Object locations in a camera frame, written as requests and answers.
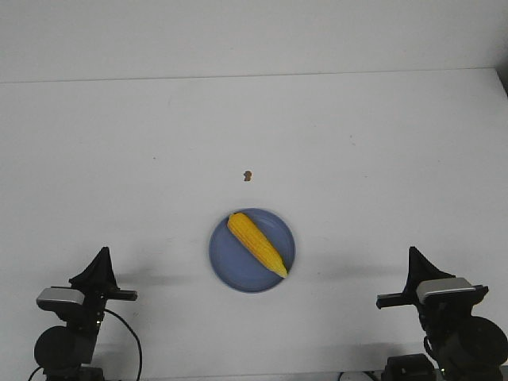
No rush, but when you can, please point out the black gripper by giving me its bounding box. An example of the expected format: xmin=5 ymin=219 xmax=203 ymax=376
xmin=56 ymin=247 xmax=137 ymax=333
xmin=376 ymin=246 xmax=489 ymax=349

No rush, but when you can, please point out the blue round plate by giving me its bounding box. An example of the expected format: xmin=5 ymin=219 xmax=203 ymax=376
xmin=209 ymin=208 xmax=296 ymax=293

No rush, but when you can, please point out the yellow corn cob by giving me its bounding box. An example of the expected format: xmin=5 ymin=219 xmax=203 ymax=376
xmin=226 ymin=212 xmax=288 ymax=279

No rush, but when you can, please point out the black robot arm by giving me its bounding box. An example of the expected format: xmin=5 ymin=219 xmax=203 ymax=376
xmin=376 ymin=246 xmax=507 ymax=380
xmin=33 ymin=247 xmax=143 ymax=380

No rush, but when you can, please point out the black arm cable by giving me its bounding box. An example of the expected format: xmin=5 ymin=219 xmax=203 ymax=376
xmin=27 ymin=308 xmax=143 ymax=381

